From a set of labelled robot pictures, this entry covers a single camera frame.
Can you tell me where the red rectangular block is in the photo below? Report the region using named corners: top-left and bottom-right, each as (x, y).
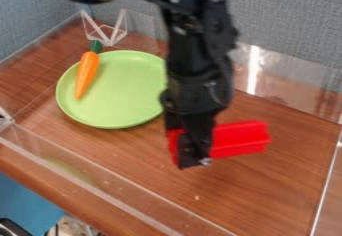
top-left (167, 121), bottom-right (272, 169)

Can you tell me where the orange toy carrot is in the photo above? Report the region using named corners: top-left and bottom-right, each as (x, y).
top-left (75, 40), bottom-right (103, 99)

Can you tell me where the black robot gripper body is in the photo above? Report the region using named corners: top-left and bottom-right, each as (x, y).
top-left (161, 56), bottom-right (234, 116)

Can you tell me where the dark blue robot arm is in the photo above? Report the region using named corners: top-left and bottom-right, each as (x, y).
top-left (82, 0), bottom-right (237, 169)

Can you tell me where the green round plate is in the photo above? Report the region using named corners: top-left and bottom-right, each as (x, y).
top-left (55, 50), bottom-right (166, 129)

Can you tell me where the clear acrylic enclosure wall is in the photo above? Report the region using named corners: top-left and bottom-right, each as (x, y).
top-left (0, 16), bottom-right (342, 236)

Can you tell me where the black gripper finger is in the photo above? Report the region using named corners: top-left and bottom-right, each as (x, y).
top-left (165, 111), bottom-right (183, 131)
top-left (178, 111), bottom-right (218, 169)

